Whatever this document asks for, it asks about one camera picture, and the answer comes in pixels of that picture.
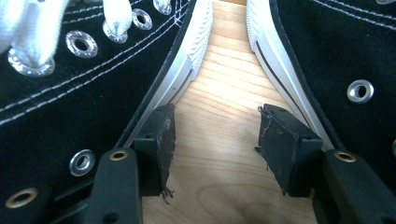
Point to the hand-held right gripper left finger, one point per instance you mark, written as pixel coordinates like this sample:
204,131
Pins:
155,149

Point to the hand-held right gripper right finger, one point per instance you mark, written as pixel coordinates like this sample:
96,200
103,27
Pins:
286,149

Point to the black canvas sneaker white laces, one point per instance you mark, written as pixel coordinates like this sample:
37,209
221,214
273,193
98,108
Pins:
93,102
358,56

